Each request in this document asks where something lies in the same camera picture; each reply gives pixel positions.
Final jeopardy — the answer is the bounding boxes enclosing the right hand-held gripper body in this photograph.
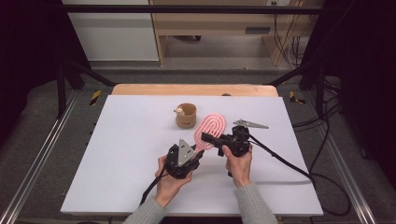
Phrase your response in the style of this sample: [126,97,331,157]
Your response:
[214,119,269,158]

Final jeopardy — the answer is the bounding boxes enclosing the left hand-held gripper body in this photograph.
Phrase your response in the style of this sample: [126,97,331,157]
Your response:
[163,138,202,180]

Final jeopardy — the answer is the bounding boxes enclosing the pink hairbrush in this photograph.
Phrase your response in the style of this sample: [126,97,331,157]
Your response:
[193,112,228,154]

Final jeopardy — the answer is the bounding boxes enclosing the person's right hand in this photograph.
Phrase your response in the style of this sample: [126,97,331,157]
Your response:
[221,144,254,189]

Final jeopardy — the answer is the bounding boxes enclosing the person's left hand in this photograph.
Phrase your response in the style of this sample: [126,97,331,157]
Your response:
[154,154,194,209]

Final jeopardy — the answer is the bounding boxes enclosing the brown cup with bear figure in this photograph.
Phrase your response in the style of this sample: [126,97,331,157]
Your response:
[173,103,198,129]

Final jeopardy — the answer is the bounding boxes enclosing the wooden table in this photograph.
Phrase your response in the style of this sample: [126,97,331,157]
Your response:
[111,83,279,97]

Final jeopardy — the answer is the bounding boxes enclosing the white board sheet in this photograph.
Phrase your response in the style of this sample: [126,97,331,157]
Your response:
[60,94,324,217]

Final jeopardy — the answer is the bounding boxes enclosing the yellow black tape strip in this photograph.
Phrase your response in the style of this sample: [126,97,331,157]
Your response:
[289,91,306,105]
[89,90,103,106]

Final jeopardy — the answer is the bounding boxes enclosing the light wooden desk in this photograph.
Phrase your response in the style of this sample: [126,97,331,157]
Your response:
[148,0,316,67]

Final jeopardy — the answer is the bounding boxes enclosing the black metal crossbar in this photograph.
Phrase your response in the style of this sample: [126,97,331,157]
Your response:
[62,4,325,15]

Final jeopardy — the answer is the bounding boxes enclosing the white cabinet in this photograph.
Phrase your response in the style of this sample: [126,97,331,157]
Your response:
[62,0,160,62]

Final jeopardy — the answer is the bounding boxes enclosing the black curtain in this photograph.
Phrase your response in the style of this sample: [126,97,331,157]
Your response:
[300,0,396,181]
[0,0,92,141]

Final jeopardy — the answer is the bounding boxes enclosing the right hand-held gripper cable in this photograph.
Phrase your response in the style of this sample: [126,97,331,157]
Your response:
[247,133,352,217]

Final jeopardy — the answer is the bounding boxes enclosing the hand-held gripper cable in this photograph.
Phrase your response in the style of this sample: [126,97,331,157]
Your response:
[138,169,171,206]
[247,133,352,217]

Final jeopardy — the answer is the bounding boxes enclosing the left hand-held gripper cable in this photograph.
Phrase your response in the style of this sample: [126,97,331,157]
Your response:
[138,169,171,206]

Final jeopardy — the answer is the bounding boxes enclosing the black floor cables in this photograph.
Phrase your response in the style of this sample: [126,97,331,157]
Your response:
[292,77,344,171]

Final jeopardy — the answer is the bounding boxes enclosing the black metal frame strut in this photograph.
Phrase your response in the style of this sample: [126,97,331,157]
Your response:
[267,60,326,118]
[56,59,117,119]

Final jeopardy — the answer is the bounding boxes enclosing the hanging black cables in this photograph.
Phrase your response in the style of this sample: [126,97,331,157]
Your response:
[273,13,304,68]

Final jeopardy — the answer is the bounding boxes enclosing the aluminium rail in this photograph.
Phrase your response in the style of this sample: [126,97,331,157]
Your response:
[303,91,379,224]
[0,90,80,224]

